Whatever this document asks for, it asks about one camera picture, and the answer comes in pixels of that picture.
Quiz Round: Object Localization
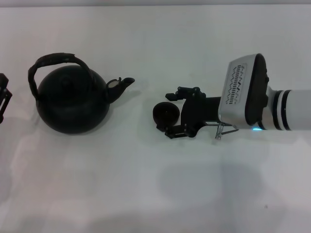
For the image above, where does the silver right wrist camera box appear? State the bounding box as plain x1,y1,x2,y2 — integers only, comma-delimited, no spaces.
217,53,271,126

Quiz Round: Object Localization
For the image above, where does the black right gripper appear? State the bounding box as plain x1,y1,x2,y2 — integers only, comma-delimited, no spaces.
156,85,223,140

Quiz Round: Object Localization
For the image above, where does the thin grey cable with plug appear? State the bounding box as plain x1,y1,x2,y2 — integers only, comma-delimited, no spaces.
213,121,240,140

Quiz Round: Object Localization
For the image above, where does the black round teapot with handle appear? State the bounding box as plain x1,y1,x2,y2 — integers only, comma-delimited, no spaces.
28,51,136,134

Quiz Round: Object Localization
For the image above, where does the small dark brown teacup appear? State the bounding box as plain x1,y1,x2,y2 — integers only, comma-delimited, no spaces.
152,102,181,127

